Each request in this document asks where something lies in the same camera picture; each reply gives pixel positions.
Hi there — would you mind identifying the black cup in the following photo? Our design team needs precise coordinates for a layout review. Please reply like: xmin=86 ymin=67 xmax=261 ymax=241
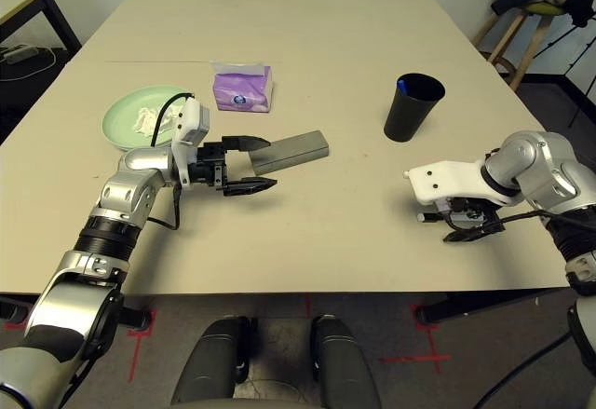
xmin=383 ymin=72 xmax=446 ymax=143

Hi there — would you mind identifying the white power adapter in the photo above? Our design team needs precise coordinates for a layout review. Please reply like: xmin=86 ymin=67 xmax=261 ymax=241
xmin=4 ymin=45 xmax=36 ymax=63

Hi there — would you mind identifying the purple tissue pack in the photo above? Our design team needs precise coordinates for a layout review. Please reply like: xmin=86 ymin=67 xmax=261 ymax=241
xmin=210 ymin=60 xmax=274 ymax=113

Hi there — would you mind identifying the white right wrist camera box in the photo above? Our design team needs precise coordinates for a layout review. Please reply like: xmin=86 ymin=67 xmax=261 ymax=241
xmin=402 ymin=160 xmax=516 ymax=206

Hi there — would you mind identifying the grey robot torso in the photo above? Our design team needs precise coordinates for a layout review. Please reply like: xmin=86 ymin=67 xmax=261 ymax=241
xmin=232 ymin=378 xmax=318 ymax=409

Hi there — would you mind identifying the light green plate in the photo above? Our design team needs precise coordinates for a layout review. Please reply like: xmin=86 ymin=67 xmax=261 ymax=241
xmin=102 ymin=84 xmax=196 ymax=152

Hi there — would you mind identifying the wooden stool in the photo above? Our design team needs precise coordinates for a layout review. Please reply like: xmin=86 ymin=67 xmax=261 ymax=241
xmin=472 ymin=10 xmax=567 ymax=91

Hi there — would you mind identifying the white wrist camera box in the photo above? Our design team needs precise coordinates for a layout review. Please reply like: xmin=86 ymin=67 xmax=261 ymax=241
xmin=402 ymin=160 xmax=516 ymax=206
xmin=170 ymin=97 xmax=212 ymax=191

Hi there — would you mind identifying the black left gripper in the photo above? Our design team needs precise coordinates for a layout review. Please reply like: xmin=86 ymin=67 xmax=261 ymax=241
xmin=188 ymin=134 xmax=279 ymax=198

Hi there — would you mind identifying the white adapter cable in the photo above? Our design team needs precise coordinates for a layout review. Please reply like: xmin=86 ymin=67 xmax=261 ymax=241
xmin=0 ymin=45 xmax=58 ymax=82

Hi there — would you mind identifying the grey glasses case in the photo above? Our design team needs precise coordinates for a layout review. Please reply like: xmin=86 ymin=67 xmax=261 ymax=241
xmin=249 ymin=130 xmax=332 ymax=175

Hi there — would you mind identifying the black tripod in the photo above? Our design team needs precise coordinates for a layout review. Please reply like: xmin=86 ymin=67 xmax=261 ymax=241
xmin=529 ymin=11 xmax=596 ymax=129

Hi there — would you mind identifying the white tissue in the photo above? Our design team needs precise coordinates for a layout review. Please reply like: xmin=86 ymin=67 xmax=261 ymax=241
xmin=132 ymin=105 xmax=185 ymax=136

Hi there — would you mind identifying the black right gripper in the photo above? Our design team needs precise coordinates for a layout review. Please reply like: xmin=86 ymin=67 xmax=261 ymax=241
xmin=435 ymin=197 xmax=508 ymax=244

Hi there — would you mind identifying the grey robot leg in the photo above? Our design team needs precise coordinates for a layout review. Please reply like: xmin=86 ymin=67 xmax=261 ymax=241
xmin=170 ymin=316 xmax=252 ymax=409
xmin=310 ymin=315 xmax=381 ymax=409

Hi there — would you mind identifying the grey right robot leg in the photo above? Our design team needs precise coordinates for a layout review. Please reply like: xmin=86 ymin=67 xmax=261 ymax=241
xmin=310 ymin=315 xmax=381 ymax=409

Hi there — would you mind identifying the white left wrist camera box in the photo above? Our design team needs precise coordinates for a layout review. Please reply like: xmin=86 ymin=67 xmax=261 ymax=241
xmin=170 ymin=97 xmax=212 ymax=191

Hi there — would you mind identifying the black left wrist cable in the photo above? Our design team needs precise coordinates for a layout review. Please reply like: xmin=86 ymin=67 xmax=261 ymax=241
xmin=149 ymin=93 xmax=197 ymax=232

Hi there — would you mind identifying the grey left robot leg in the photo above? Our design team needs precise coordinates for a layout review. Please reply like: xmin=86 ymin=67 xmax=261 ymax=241
xmin=170 ymin=316 xmax=252 ymax=409

